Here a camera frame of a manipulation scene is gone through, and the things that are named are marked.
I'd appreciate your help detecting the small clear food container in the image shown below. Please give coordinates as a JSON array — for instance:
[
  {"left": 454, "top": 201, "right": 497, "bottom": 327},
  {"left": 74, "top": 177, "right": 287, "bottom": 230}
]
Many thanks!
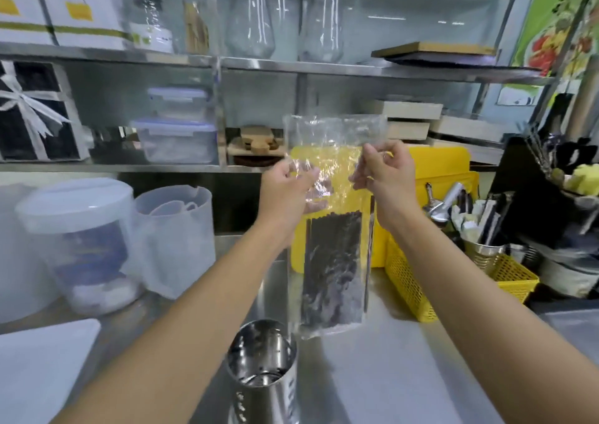
[{"left": 147, "top": 86, "right": 209, "bottom": 122}]

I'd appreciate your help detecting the person's right hand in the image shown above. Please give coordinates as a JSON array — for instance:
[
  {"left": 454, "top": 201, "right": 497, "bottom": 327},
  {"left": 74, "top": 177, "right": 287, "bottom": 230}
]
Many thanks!
[{"left": 350, "top": 140, "right": 418, "bottom": 230}]

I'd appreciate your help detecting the large clear food container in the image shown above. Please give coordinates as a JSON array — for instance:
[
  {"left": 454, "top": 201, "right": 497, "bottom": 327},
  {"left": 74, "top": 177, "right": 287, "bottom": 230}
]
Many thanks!
[{"left": 131, "top": 118, "right": 219, "bottom": 165}]

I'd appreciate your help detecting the wooden board stack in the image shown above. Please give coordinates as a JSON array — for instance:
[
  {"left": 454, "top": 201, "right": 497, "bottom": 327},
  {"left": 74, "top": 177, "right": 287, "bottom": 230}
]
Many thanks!
[{"left": 371, "top": 42, "right": 499, "bottom": 67}]

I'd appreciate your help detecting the clear plastic jar green label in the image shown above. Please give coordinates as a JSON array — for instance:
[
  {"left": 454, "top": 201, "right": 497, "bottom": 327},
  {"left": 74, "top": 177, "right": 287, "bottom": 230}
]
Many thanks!
[{"left": 127, "top": 0, "right": 175, "bottom": 54}]

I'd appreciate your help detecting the glass carafe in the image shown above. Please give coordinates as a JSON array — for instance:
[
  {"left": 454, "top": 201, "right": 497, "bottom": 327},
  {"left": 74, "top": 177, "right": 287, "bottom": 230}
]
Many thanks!
[
  {"left": 226, "top": 0, "right": 277, "bottom": 60},
  {"left": 298, "top": 0, "right": 359, "bottom": 64}
]

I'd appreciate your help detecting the bundle of black straws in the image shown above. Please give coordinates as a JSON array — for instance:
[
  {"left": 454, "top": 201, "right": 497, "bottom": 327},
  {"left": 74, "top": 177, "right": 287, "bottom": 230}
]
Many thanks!
[{"left": 300, "top": 210, "right": 364, "bottom": 331}]

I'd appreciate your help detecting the yellow plastic cutting board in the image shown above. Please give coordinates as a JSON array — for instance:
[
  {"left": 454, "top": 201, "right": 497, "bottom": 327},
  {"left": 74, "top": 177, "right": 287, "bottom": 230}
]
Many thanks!
[{"left": 290, "top": 145, "right": 480, "bottom": 274}]

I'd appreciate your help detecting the black gift box white ribbon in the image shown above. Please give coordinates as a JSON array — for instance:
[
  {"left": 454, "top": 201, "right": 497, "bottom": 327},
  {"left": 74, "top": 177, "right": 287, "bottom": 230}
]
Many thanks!
[{"left": 0, "top": 59, "right": 91, "bottom": 163}]

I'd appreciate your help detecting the person's left forearm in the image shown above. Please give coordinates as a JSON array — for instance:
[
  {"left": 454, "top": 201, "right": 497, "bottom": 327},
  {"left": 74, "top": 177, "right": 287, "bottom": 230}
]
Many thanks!
[{"left": 49, "top": 208, "right": 300, "bottom": 424}]

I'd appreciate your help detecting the steel shelf rack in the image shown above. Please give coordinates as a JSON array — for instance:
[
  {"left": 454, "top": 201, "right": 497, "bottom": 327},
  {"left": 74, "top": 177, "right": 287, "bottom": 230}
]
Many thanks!
[{"left": 0, "top": 0, "right": 599, "bottom": 174}]

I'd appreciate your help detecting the clear plastic bag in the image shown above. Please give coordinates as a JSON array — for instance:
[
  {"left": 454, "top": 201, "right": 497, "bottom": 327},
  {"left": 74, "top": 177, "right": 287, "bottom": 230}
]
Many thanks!
[{"left": 283, "top": 114, "right": 388, "bottom": 340}]

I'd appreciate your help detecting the steel scoop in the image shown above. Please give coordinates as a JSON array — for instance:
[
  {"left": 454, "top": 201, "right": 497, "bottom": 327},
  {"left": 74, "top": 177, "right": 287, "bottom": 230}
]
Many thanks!
[{"left": 423, "top": 182, "right": 465, "bottom": 224}]

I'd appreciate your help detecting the wooden serving board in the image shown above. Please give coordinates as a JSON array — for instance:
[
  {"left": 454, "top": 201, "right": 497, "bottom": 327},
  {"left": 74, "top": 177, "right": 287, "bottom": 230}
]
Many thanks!
[{"left": 227, "top": 126, "right": 287, "bottom": 167}]

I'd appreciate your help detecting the person's left hand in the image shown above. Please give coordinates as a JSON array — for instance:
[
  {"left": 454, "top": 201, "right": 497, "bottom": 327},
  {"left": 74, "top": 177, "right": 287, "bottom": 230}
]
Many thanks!
[{"left": 256, "top": 158, "right": 330, "bottom": 233}]

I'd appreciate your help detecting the colourful fruit poster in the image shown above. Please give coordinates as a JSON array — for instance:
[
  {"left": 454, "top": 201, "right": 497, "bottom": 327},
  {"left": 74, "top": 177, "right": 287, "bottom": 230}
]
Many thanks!
[{"left": 497, "top": 0, "right": 599, "bottom": 107}]

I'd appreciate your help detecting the stack of white boxes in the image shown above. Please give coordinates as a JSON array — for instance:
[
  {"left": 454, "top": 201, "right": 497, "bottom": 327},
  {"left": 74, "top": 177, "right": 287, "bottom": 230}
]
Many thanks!
[{"left": 365, "top": 99, "right": 508, "bottom": 165}]

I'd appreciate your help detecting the yellow plastic basket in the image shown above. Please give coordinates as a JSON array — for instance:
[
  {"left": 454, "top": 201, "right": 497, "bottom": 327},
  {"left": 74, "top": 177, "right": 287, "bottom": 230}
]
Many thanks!
[{"left": 385, "top": 234, "right": 540, "bottom": 323}]

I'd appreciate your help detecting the person's right forearm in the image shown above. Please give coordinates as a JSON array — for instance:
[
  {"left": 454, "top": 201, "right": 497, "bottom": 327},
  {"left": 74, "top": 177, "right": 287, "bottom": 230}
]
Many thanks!
[{"left": 379, "top": 204, "right": 599, "bottom": 424}]

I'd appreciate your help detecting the white cutting board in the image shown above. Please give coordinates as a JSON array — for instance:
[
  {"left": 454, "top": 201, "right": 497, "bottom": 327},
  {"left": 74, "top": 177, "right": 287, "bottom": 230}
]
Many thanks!
[{"left": 0, "top": 318, "right": 102, "bottom": 424}]

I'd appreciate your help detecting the brown paper packet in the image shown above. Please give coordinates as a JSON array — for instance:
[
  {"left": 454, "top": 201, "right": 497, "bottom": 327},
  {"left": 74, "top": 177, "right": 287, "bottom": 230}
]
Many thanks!
[{"left": 183, "top": 0, "right": 210, "bottom": 55}]

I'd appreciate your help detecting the clear lidded plastic canister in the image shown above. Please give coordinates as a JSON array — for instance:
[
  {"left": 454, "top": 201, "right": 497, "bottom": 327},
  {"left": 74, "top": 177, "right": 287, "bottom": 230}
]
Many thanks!
[{"left": 16, "top": 177, "right": 144, "bottom": 317}]

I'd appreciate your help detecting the steel cup with utensils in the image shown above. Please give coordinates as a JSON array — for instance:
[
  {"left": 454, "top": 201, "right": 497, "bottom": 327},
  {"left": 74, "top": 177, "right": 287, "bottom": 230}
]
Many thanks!
[{"left": 463, "top": 239, "right": 508, "bottom": 274}]

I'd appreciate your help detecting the white box yellow label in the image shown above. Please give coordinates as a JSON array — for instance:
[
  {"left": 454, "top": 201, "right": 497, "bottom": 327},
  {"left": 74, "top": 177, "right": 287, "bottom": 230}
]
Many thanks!
[
  {"left": 36, "top": 0, "right": 133, "bottom": 51},
  {"left": 0, "top": 0, "right": 56, "bottom": 46}
]

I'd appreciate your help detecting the black organiser with sponges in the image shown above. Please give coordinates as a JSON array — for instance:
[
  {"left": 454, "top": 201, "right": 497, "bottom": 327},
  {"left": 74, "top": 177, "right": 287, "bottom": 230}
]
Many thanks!
[{"left": 487, "top": 135, "right": 599, "bottom": 256}]

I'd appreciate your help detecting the white round bucket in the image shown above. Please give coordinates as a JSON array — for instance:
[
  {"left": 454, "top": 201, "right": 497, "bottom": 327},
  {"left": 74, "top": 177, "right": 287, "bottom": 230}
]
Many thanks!
[{"left": 0, "top": 184, "right": 61, "bottom": 324}]

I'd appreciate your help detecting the translucent plastic measuring jug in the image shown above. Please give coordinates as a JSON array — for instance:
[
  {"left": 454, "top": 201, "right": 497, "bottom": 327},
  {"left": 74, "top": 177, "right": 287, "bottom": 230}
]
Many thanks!
[{"left": 133, "top": 185, "right": 217, "bottom": 300}]

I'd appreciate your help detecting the steel perforated utensil holder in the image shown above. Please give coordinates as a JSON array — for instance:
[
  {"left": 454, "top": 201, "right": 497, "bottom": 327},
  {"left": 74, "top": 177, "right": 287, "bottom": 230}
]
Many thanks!
[{"left": 226, "top": 319, "right": 299, "bottom": 424}]

